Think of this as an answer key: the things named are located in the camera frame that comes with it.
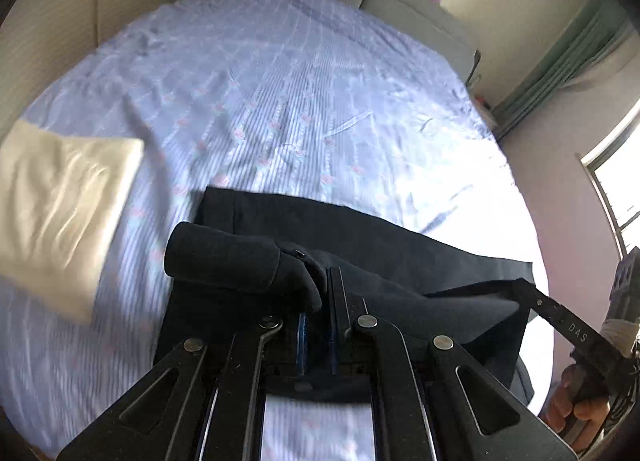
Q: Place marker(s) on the right human hand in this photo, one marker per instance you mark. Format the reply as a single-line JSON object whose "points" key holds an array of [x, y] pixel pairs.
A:
{"points": [[558, 408]]}

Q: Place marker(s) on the black dress pants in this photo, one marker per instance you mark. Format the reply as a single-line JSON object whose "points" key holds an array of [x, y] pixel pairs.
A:
{"points": [[264, 254]]}

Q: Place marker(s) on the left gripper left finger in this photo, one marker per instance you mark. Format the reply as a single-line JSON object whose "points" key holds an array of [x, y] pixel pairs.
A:
{"points": [[204, 401]]}

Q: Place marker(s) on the window with white frame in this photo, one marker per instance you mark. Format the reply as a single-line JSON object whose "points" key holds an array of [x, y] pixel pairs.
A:
{"points": [[613, 169]]}

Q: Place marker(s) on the green curtain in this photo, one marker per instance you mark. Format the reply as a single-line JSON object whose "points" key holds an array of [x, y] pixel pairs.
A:
{"points": [[594, 34]]}

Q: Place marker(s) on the cream folded cloth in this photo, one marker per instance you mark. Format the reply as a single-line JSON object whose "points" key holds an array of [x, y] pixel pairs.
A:
{"points": [[61, 200]]}

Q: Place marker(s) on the light blue striped bed sheet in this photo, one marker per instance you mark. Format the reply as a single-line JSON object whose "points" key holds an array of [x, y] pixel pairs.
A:
{"points": [[306, 98]]}

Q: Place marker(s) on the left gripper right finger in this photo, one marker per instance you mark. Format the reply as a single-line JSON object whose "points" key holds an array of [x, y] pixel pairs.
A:
{"points": [[459, 411]]}

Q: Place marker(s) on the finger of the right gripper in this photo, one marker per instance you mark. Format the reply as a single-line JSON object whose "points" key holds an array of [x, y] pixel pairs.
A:
{"points": [[557, 315]]}

